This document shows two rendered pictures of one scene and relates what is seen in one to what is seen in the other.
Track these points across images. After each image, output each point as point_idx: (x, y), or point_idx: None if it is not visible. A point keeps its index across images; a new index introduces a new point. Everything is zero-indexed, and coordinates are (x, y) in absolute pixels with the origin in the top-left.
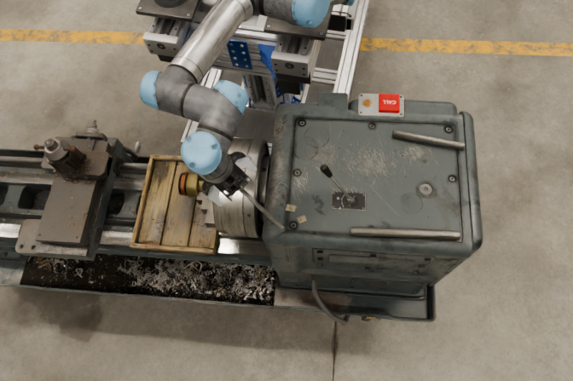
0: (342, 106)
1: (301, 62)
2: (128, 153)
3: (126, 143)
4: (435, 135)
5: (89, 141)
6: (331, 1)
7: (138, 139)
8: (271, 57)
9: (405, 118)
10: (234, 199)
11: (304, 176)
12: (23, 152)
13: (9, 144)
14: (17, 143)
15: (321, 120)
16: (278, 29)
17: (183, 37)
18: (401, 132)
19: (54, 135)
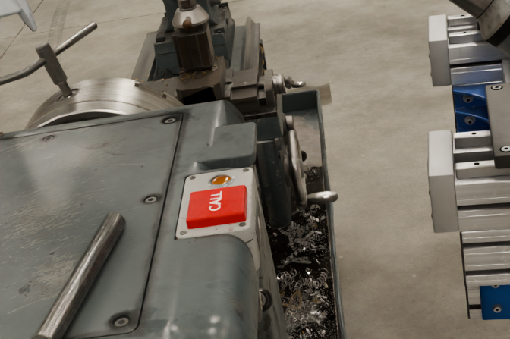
0: (211, 154)
1: (428, 168)
2: (450, 328)
3: (472, 319)
4: (105, 297)
5: (253, 81)
6: None
7: (489, 332)
8: (429, 131)
9: (168, 242)
10: (32, 120)
11: (36, 146)
12: (319, 129)
13: (421, 196)
14: (426, 202)
15: (174, 137)
16: (492, 98)
17: (464, 58)
18: (108, 223)
19: (456, 232)
